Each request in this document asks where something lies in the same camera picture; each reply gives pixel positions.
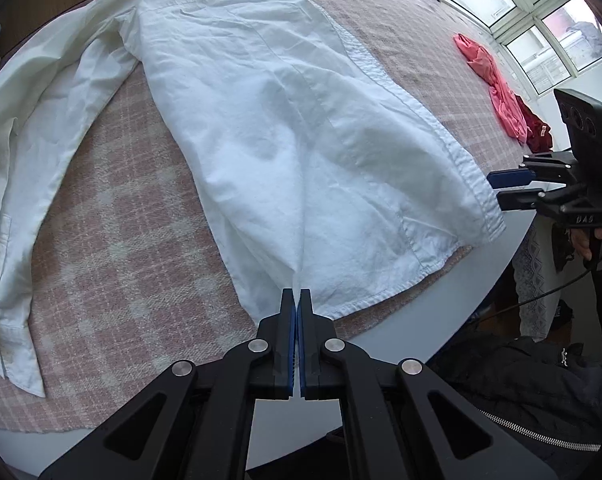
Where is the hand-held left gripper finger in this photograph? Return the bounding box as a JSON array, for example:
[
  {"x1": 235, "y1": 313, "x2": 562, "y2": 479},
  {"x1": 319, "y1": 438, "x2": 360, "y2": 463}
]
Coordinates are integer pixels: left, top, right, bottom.
[
  {"x1": 38, "y1": 288, "x2": 298, "y2": 480},
  {"x1": 299, "y1": 287, "x2": 559, "y2": 480}
]

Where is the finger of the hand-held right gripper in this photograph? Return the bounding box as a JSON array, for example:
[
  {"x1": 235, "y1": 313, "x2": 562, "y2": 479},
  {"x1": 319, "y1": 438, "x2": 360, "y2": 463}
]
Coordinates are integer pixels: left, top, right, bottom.
[
  {"x1": 487, "y1": 169, "x2": 534, "y2": 188},
  {"x1": 496, "y1": 187, "x2": 546, "y2": 212}
]

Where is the white button shirt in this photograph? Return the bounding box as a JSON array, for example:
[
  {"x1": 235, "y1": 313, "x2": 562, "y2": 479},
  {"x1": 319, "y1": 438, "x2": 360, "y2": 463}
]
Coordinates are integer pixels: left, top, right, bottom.
[{"x1": 0, "y1": 0, "x2": 506, "y2": 398}]

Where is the person's right hand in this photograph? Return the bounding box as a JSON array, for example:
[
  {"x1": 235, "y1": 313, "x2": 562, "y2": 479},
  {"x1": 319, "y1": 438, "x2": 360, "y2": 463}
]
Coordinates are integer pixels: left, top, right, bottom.
[{"x1": 573, "y1": 228, "x2": 602, "y2": 260}]

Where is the dark red garment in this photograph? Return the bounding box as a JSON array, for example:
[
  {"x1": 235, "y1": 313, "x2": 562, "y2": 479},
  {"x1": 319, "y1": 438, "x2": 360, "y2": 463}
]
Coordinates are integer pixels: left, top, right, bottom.
[{"x1": 515, "y1": 95, "x2": 553, "y2": 153}]

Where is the pink garment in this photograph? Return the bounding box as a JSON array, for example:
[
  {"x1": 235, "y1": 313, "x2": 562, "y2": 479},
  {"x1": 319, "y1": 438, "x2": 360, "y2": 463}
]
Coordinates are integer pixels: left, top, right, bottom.
[{"x1": 454, "y1": 33, "x2": 529, "y2": 142}]

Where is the white lace cloth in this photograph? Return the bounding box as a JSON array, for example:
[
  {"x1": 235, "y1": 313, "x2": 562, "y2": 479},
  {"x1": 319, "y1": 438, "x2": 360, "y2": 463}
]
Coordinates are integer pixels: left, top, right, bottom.
[{"x1": 512, "y1": 230, "x2": 572, "y2": 337}]

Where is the black zipper jacket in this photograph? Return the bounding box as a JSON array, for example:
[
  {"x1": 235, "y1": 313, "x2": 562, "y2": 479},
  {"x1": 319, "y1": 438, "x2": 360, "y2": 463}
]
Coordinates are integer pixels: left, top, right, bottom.
[{"x1": 426, "y1": 335, "x2": 602, "y2": 480}]

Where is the pink plaid blanket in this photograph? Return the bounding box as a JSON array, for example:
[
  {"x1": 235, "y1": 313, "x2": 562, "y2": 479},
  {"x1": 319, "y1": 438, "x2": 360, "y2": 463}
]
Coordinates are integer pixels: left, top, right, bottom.
[{"x1": 0, "y1": 0, "x2": 532, "y2": 433}]

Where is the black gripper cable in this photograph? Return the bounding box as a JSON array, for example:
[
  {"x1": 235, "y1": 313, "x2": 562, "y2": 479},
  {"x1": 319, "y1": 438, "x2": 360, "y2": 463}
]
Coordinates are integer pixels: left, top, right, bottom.
[{"x1": 463, "y1": 262, "x2": 598, "y2": 327}]

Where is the white window frame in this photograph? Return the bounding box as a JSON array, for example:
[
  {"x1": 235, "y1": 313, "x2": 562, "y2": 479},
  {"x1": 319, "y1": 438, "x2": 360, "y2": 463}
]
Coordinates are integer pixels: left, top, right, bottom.
[{"x1": 431, "y1": 0, "x2": 602, "y2": 97}]

